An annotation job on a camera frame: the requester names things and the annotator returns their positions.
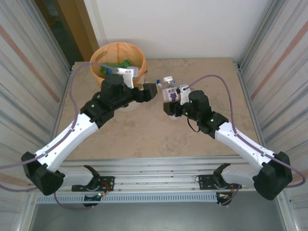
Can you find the white bottle purple grape label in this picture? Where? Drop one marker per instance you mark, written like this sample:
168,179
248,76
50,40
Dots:
171,95

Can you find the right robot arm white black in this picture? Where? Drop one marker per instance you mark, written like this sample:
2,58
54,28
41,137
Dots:
245,146

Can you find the cream plastic bin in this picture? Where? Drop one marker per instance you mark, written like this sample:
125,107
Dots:
130,108

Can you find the white bin with orange bag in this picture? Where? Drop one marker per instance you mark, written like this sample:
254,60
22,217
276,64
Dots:
113,53

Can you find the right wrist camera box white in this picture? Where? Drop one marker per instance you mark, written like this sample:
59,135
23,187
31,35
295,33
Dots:
184,93

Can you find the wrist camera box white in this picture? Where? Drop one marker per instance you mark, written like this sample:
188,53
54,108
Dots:
184,93
128,74

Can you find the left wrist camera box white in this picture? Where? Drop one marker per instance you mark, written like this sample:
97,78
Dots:
128,74

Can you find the aluminium side rail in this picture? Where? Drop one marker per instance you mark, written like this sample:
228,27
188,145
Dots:
64,96
240,74

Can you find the aluminium extrusion rail frame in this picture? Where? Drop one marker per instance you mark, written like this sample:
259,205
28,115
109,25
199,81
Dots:
156,175

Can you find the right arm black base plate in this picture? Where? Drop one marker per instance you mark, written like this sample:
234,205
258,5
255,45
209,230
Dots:
204,181

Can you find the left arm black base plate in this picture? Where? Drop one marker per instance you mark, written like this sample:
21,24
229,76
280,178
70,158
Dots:
109,180

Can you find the brown wooden door frame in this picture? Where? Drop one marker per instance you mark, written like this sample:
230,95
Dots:
74,12

